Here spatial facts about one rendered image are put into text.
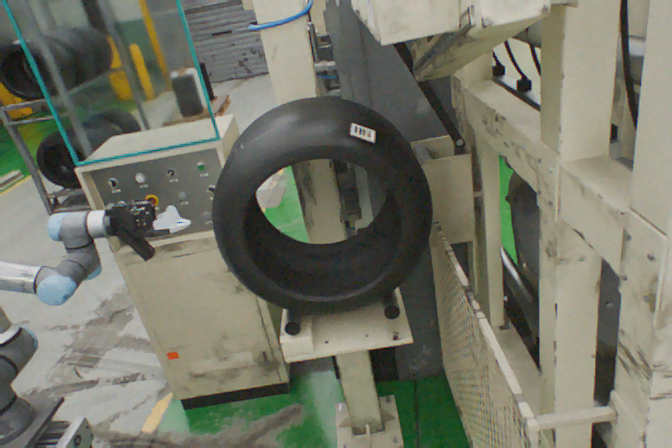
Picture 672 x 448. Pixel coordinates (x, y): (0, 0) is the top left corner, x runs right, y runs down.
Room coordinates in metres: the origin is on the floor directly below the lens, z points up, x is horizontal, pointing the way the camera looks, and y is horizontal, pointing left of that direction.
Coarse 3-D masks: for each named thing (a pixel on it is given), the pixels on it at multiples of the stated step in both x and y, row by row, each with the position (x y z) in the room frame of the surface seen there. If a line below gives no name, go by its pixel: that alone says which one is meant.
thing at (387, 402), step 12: (384, 396) 1.70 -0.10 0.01; (336, 408) 1.69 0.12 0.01; (384, 408) 1.63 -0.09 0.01; (336, 420) 1.62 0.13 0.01; (396, 420) 1.56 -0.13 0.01; (348, 432) 1.55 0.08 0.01; (384, 432) 1.51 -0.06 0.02; (396, 432) 1.50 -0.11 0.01; (348, 444) 1.49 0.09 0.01; (360, 444) 1.48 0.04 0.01; (372, 444) 1.47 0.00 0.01; (384, 444) 1.45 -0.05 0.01; (396, 444) 1.44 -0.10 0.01
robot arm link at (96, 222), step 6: (90, 216) 1.29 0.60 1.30; (96, 216) 1.29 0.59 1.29; (102, 216) 1.29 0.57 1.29; (90, 222) 1.28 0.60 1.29; (96, 222) 1.27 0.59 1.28; (102, 222) 1.27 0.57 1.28; (90, 228) 1.27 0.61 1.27; (96, 228) 1.27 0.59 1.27; (102, 228) 1.27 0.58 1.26; (96, 234) 1.27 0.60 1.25; (102, 234) 1.27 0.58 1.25
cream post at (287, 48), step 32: (256, 0) 1.52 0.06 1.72; (288, 0) 1.51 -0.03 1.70; (288, 32) 1.51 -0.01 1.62; (288, 64) 1.51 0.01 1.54; (288, 96) 1.51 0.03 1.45; (320, 96) 1.58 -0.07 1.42; (320, 160) 1.51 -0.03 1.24; (320, 192) 1.51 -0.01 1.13; (320, 224) 1.51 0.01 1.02; (352, 352) 1.51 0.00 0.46; (352, 384) 1.51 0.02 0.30; (352, 416) 1.52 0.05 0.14
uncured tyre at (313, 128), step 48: (240, 144) 1.24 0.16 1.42; (288, 144) 1.15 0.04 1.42; (336, 144) 1.14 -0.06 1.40; (384, 144) 1.15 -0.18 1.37; (240, 192) 1.16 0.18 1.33; (240, 240) 1.16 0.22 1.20; (288, 240) 1.43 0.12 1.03; (384, 240) 1.39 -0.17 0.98; (288, 288) 1.17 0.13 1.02; (336, 288) 1.29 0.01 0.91; (384, 288) 1.14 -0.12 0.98
